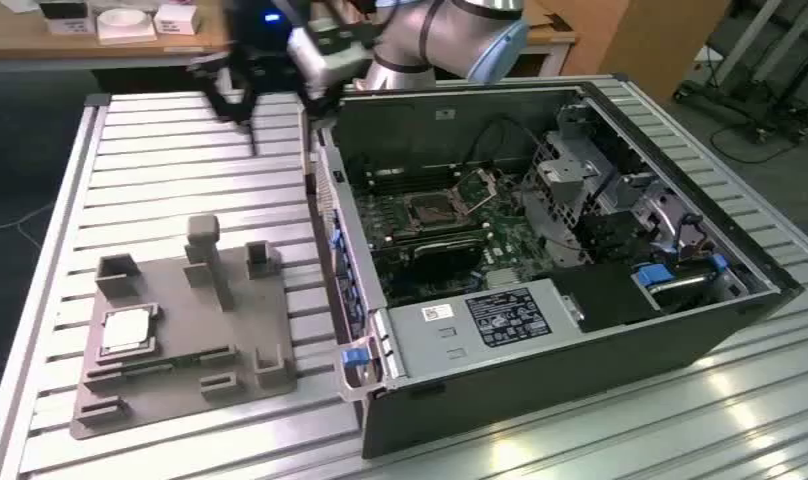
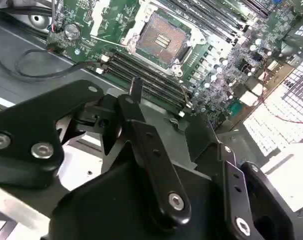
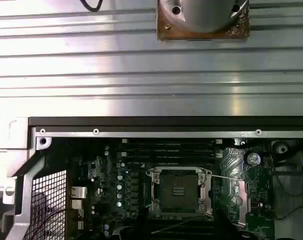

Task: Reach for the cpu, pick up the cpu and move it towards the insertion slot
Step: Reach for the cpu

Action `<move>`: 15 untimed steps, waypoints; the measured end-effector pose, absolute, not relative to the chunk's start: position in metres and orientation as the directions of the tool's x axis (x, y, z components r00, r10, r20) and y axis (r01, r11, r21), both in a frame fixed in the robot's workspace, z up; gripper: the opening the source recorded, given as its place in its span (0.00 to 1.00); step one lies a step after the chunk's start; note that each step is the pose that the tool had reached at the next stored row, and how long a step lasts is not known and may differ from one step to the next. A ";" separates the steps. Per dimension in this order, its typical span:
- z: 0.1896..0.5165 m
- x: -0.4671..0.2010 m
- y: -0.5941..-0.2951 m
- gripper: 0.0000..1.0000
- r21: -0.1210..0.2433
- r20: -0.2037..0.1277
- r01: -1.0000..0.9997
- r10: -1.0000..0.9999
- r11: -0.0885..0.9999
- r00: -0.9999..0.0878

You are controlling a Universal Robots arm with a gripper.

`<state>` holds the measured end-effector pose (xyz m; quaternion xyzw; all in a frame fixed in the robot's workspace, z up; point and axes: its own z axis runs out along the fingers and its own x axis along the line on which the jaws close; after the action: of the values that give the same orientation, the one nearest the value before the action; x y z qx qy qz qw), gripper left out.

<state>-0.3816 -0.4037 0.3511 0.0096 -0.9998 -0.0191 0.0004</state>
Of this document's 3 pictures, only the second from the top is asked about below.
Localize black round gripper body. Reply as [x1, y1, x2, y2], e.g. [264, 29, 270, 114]
[41, 141, 232, 240]

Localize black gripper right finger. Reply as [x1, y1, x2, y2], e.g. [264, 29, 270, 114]
[207, 120, 303, 240]

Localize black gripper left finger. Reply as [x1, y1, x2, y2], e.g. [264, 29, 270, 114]
[0, 77, 193, 227]

